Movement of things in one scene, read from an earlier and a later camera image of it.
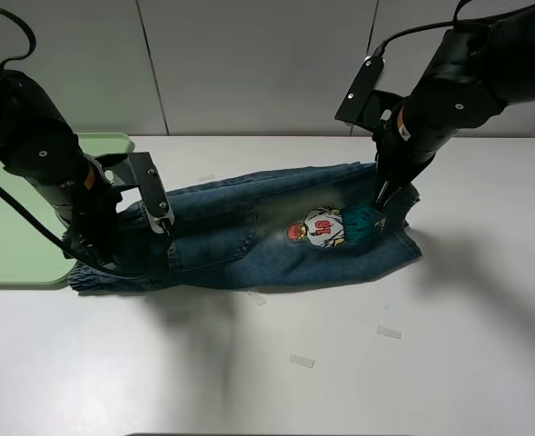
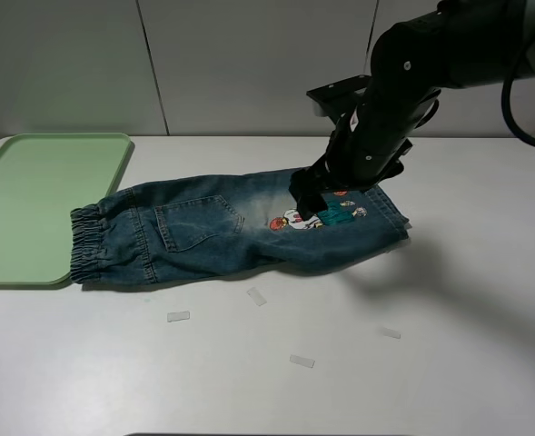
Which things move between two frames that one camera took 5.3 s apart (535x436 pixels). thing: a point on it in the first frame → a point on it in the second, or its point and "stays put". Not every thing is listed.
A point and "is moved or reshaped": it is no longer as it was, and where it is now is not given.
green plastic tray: (14, 245) stays put
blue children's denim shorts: (263, 228) is moved or reshaped
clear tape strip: (303, 361) stays put
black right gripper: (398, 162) → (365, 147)
